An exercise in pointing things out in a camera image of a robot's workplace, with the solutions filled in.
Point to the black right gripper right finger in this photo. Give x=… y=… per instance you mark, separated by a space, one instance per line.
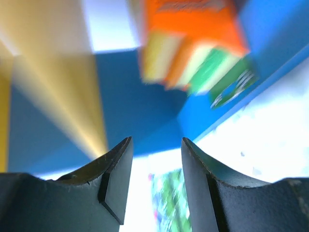
x=221 y=199

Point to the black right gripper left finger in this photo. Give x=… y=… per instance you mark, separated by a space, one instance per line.
x=90 y=199

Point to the Scrub Daddy sponge pack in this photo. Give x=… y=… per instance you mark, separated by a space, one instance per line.
x=194 y=45

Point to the blue shelf unit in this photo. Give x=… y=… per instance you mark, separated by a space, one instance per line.
x=71 y=90

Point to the Vileda sponge pack far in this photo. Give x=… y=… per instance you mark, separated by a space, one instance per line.
x=169 y=202

